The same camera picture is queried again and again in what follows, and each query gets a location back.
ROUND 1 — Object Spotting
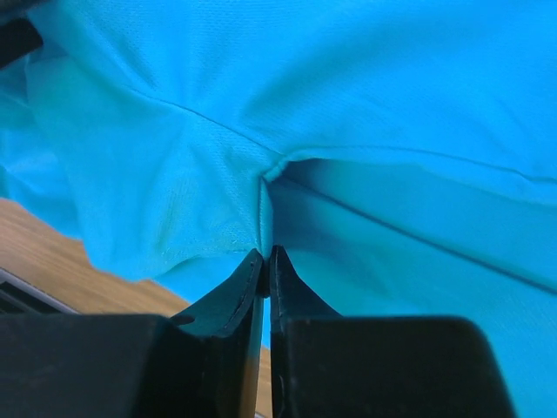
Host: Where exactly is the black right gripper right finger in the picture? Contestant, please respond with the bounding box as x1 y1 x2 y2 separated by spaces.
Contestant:
268 246 515 418

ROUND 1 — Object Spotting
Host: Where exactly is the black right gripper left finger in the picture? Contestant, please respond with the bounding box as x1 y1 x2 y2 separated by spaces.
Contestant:
1 251 263 417

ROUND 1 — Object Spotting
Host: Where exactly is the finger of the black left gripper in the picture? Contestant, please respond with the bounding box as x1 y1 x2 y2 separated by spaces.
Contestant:
0 17 44 69

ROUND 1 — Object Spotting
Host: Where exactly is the turquoise t shirt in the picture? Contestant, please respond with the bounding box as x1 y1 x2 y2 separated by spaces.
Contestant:
1 1 556 417

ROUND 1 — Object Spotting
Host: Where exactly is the aluminium frame rail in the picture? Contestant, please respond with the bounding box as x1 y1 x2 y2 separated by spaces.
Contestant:
0 269 77 314

